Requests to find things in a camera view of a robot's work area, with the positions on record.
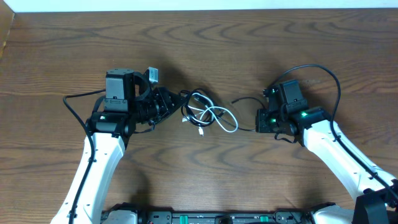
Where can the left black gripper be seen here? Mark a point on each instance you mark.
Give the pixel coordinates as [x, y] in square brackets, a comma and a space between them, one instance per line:
[162, 96]

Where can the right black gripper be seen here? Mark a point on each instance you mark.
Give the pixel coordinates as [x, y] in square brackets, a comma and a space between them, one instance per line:
[262, 126]

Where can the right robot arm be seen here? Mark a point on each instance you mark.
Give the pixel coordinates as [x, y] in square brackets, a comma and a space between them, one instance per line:
[373, 190]

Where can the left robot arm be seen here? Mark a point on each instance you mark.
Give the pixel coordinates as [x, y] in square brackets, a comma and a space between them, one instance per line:
[130, 98]

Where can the cardboard box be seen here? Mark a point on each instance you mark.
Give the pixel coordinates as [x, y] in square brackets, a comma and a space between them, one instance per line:
[6, 19]

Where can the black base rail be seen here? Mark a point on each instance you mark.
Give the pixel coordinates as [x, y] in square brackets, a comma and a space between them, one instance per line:
[167, 217]

